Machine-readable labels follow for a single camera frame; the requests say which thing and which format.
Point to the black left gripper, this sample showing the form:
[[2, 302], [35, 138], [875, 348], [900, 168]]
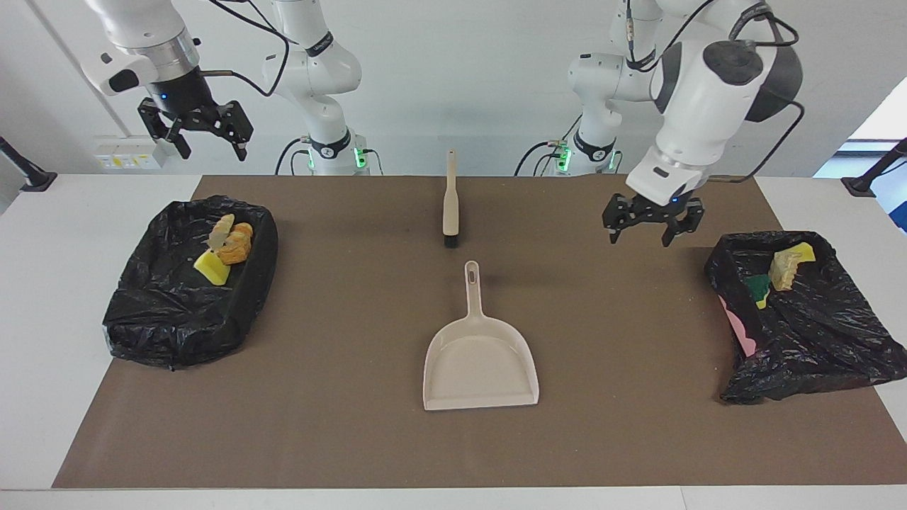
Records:
[[655, 207]]

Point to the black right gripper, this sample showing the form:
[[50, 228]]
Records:
[[186, 99]]

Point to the pale bread piece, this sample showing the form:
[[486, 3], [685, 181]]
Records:
[[221, 230]]

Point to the brown bread roll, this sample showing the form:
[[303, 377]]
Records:
[[243, 229]]

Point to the toy croissant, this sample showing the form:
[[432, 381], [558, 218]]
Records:
[[235, 251], [784, 273]]

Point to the small yellow green sponge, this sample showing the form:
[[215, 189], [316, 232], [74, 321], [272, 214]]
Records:
[[758, 287]]

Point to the beige hand brush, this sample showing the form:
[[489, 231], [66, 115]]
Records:
[[451, 205]]

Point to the beige plastic dustpan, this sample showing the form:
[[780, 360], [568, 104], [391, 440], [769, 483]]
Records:
[[478, 368]]

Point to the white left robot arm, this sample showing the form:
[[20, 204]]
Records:
[[694, 106]]

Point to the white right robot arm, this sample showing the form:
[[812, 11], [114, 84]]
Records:
[[319, 71]]

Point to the pink plastic bin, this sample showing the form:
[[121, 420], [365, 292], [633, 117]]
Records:
[[740, 333]]

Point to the black trash bag bin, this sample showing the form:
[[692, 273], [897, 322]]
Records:
[[163, 312], [815, 333]]

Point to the bright window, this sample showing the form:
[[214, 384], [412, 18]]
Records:
[[882, 120]]

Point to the brown table mat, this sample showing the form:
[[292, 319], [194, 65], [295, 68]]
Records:
[[453, 439]]

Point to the white wall power outlet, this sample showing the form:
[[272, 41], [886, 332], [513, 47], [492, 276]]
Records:
[[127, 152]]

